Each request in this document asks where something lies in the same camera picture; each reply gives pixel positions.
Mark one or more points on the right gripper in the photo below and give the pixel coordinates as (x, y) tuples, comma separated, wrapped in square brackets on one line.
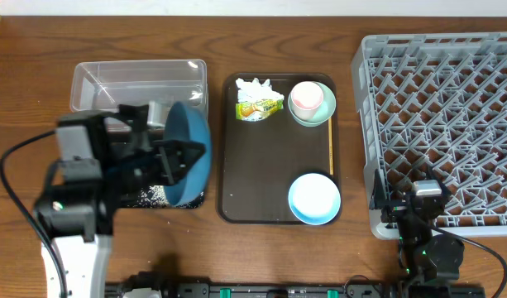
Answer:
[(395, 207)]

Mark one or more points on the white tissue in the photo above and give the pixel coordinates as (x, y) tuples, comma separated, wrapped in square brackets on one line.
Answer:
[(255, 91)]

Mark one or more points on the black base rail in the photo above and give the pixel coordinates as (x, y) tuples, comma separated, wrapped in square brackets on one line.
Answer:
[(151, 284)]

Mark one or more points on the black plastic tray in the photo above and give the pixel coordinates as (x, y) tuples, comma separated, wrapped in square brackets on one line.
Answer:
[(119, 141)]

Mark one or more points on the yellow green snack wrapper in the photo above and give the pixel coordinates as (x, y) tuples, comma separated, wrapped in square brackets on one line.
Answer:
[(257, 111)]

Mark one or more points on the dark blue plate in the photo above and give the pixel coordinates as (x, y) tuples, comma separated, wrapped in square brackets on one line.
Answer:
[(186, 124)]

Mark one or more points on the pile of white rice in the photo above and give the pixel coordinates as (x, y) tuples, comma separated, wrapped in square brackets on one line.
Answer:
[(154, 197)]

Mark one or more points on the wooden chopstick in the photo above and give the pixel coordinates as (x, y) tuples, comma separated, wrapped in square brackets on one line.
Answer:
[(330, 148)]

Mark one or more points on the light blue bowl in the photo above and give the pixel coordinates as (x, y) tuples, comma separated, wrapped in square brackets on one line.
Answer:
[(314, 199)]

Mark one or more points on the dark brown serving tray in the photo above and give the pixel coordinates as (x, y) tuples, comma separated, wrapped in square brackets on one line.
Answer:
[(260, 160)]

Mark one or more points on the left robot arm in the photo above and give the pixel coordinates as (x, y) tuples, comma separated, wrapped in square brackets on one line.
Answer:
[(80, 233)]

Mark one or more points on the grey dishwasher rack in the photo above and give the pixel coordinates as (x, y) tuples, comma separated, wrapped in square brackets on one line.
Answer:
[(438, 100)]

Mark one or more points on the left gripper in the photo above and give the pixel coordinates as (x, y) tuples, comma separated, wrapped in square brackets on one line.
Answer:
[(160, 156)]

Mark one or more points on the clear plastic bin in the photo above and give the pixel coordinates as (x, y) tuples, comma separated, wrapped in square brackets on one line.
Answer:
[(104, 85)]

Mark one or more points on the light green saucer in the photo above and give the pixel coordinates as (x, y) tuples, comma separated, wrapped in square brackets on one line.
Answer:
[(325, 111)]

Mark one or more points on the pink cup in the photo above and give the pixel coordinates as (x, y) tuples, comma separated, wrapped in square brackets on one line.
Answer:
[(305, 99)]

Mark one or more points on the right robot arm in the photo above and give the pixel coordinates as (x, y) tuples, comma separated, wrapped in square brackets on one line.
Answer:
[(431, 262)]

